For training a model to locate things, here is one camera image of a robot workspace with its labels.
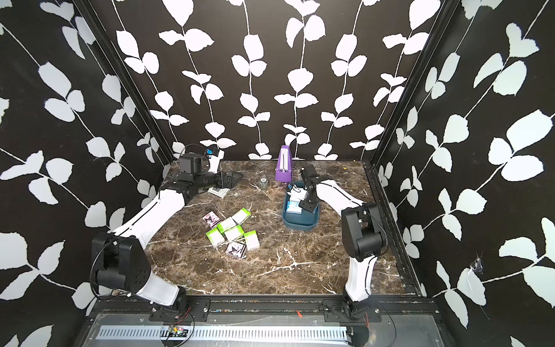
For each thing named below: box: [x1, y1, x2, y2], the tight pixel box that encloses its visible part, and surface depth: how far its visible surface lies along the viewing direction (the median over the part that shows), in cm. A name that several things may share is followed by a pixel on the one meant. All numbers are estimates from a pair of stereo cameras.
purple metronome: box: [274, 145, 293, 183], surface depth 109 cm
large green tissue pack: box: [231, 207, 252, 225], surface depth 98 cm
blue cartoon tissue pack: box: [286, 200, 303, 214], surface depth 100 cm
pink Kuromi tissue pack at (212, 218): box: [202, 210, 222, 229], surface depth 97 cm
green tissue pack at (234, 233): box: [224, 224, 245, 243], surface depth 92 cm
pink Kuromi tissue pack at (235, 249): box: [225, 241, 247, 259], surface depth 88 cm
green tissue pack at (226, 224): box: [216, 216, 238, 233], surface depth 95 cm
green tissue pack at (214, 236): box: [205, 226, 226, 248], surface depth 92 cm
